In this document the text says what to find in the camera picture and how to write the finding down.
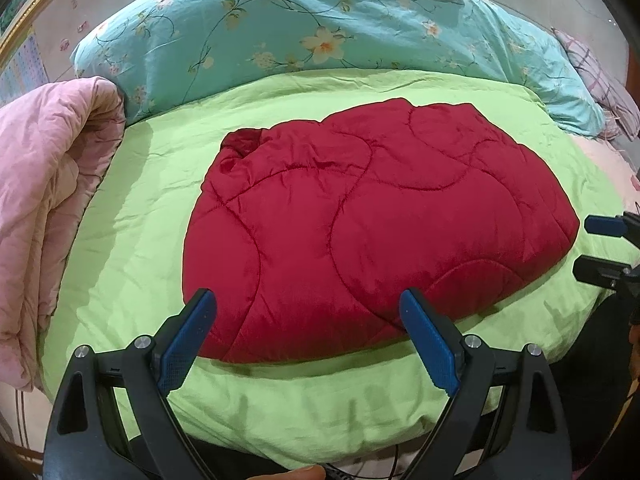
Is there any pink quilt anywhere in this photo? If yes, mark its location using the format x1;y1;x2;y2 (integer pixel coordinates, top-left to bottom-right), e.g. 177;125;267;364
0;76;127;392

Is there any person's left hand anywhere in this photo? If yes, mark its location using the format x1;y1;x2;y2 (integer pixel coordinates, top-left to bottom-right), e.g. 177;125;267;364
256;465;327;480

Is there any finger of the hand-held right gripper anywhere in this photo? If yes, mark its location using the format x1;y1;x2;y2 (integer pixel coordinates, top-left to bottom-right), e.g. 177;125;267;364
584;214;632;239
572;255;635;289

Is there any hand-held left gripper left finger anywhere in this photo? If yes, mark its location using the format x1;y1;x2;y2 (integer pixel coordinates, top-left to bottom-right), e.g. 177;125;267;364
44;287;218;480

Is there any red quilted hooded jacket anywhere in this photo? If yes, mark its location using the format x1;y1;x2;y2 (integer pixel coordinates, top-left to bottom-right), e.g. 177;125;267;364
183;97;581;365

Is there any wall poster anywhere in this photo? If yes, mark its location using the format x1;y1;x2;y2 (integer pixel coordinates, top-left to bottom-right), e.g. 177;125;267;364
0;30;51;107

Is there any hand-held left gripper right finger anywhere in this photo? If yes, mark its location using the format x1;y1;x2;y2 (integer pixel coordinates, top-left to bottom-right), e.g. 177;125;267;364
399;287;572;480

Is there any teal floral quilt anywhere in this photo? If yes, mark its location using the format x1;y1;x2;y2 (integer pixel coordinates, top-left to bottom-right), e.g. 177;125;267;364
70;0;608;137

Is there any pale pink bed sheet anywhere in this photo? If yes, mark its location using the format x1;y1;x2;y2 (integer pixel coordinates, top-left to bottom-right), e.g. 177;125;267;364
572;132;640;221

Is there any dark cloth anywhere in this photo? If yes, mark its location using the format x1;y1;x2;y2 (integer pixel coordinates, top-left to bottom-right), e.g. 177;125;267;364
562;287;640;461

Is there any pink plaid pillow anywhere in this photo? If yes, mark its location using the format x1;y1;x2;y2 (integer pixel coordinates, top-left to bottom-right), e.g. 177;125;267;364
552;27;640;141

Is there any gold picture frame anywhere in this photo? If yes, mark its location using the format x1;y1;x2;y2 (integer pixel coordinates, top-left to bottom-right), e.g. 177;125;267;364
0;0;86;61

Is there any black cable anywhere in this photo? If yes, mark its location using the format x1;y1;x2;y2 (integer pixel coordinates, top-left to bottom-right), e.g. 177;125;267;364
322;440;426;480

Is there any light green blanket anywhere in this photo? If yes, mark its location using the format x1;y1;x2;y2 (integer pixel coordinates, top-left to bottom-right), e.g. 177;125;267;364
37;69;626;468

